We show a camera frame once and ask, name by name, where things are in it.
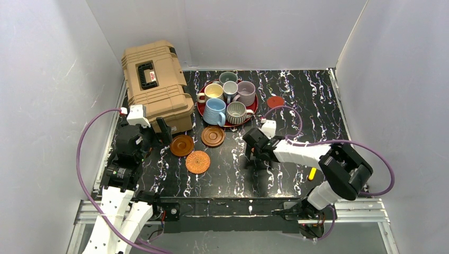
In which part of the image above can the red round coaster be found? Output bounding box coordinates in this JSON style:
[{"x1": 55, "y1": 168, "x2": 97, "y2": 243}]
[{"x1": 266, "y1": 96, "x2": 285, "y2": 109}]

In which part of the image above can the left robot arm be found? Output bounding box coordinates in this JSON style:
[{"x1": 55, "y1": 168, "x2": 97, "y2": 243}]
[{"x1": 83, "y1": 116, "x2": 166, "y2": 253}]

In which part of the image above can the sage green mug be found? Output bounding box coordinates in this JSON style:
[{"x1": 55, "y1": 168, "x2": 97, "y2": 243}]
[{"x1": 219, "y1": 71, "x2": 238, "y2": 85}]

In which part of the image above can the dark wooden coaster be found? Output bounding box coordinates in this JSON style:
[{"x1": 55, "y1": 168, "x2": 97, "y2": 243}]
[{"x1": 201, "y1": 126, "x2": 226, "y2": 147}]

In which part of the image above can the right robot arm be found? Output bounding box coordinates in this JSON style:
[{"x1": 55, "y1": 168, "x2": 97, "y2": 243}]
[{"x1": 243, "y1": 128, "x2": 373, "y2": 212}]

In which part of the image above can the brown wooden coaster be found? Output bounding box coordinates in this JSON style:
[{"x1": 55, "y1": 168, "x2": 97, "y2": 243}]
[{"x1": 170, "y1": 134, "x2": 194, "y2": 157}]

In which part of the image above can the yellow marker pen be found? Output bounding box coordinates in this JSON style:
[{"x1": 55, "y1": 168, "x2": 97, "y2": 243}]
[{"x1": 307, "y1": 168, "x2": 317, "y2": 181}]

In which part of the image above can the lilac textured mug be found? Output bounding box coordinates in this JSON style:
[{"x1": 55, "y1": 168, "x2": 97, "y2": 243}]
[{"x1": 232, "y1": 81, "x2": 256, "y2": 107}]

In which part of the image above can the front aluminium frame rail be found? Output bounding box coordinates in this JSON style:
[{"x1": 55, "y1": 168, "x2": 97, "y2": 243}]
[{"x1": 74, "y1": 198, "x2": 391, "y2": 225}]

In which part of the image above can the cream yellow mug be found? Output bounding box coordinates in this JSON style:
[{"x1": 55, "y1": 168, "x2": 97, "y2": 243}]
[{"x1": 196, "y1": 83, "x2": 224, "y2": 103}]

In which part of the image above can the tan plastic tool case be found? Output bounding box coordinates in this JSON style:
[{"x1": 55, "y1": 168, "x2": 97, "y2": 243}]
[{"x1": 121, "y1": 40, "x2": 194, "y2": 134}]

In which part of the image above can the light blue textured mug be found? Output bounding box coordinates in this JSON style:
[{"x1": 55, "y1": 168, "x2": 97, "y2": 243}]
[{"x1": 203, "y1": 98, "x2": 226, "y2": 127}]

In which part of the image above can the grey ribbed mug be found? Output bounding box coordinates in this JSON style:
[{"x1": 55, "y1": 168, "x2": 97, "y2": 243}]
[{"x1": 226, "y1": 102, "x2": 254, "y2": 125}]

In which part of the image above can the grey printed mug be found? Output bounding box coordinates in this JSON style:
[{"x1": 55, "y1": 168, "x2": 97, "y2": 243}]
[{"x1": 222, "y1": 81, "x2": 238, "y2": 104}]

